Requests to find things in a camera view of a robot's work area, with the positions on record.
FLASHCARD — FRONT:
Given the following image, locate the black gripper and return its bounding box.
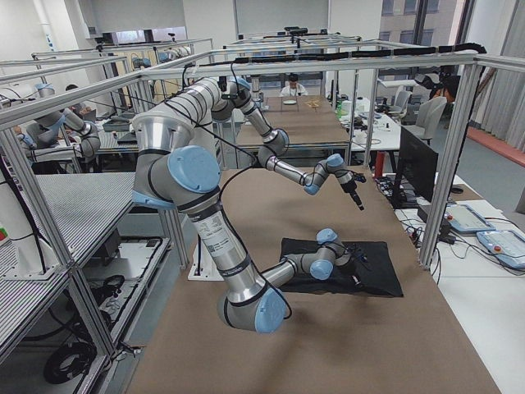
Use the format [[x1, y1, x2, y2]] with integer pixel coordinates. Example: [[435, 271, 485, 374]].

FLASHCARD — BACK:
[[342, 259, 362, 286], [339, 172, 364, 211]]

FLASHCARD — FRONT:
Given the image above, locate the black t-shirt with logo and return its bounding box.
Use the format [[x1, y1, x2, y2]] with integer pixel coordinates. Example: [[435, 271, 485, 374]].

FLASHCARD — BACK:
[[281, 241, 404, 297]]

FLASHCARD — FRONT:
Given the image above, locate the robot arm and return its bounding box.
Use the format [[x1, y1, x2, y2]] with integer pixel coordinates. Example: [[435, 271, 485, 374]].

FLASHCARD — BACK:
[[164, 77, 365, 210], [132, 110, 351, 333]]

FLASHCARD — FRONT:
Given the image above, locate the black huawei monitor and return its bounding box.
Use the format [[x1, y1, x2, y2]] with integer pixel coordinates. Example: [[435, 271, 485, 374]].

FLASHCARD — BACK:
[[390, 126, 439, 208]]

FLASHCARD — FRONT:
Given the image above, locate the teach pendant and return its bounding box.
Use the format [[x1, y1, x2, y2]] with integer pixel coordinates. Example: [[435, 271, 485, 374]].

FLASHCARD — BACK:
[[476, 230, 524, 270], [444, 204, 495, 234]]

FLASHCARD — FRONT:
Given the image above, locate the distant person in white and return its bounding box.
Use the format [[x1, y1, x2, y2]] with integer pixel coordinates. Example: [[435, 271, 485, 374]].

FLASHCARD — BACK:
[[280, 73, 308, 97]]

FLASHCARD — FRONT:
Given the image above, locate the striped background workbench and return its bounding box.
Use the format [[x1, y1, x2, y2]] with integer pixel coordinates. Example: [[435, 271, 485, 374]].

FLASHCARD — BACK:
[[0, 170, 173, 354]]

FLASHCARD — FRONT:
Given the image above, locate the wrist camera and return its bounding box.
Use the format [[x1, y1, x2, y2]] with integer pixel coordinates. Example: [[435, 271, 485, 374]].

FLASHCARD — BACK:
[[348, 245, 368, 263], [353, 172, 366, 183]]

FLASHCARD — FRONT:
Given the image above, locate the aluminium frame post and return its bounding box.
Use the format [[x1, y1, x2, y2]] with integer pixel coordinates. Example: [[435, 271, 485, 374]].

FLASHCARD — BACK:
[[419, 62, 483, 270]]

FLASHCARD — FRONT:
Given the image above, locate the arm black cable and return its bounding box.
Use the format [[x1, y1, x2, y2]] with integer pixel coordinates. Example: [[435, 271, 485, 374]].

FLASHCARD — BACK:
[[163, 98, 294, 321]]

